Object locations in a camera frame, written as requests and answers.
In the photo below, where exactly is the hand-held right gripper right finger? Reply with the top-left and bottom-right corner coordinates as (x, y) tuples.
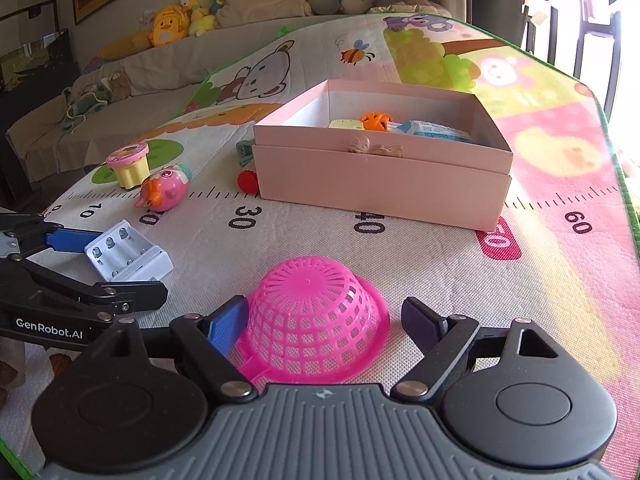
(390, 296), (576, 403)

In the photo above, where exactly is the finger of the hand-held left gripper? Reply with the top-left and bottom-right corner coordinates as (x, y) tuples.
(0, 257), (169, 322)
(0, 212), (108, 261)

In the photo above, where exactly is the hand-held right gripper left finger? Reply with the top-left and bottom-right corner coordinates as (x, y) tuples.
(87, 296), (257, 403)

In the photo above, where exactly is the white battery charger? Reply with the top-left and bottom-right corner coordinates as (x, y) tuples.
(84, 220), (175, 283)

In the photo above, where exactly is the pink plastic mesh basket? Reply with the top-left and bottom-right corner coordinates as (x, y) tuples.
(236, 256), (391, 384)

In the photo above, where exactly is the yellow pink cupcake toy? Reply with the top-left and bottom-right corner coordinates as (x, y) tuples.
(106, 143), (150, 191)

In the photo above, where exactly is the pink bird toy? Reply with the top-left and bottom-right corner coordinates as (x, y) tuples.
(134, 162), (193, 212)

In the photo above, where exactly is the pink cardboard box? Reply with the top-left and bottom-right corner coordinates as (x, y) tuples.
(252, 79), (514, 232)

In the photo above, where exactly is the blue tissue packet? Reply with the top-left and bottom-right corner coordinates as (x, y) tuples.
(390, 120), (483, 145)

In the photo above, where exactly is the orange plastic half shell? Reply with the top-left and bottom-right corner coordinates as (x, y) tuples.
(360, 111), (394, 133)

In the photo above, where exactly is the cartoon printed play mat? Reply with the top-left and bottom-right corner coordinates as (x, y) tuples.
(0, 10), (640, 480)

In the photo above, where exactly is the green cloth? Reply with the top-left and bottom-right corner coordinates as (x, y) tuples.
(60, 85), (111, 133)

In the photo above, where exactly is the brown plush toy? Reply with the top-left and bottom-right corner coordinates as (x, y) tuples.
(107, 74), (132, 102)

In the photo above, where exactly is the black panel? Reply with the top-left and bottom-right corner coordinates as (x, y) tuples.
(0, 29), (81, 95)

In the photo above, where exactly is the beige covered sofa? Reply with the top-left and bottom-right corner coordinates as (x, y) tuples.
(5, 10), (451, 186)

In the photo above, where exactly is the long yellow pillow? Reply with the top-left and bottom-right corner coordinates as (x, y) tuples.
(95, 30), (153, 61)

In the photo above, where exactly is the yellow duck plush backpack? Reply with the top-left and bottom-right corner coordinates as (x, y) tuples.
(148, 4), (191, 47)

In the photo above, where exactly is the small yellow plush toy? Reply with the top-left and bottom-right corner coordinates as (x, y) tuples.
(181, 0), (217, 37)

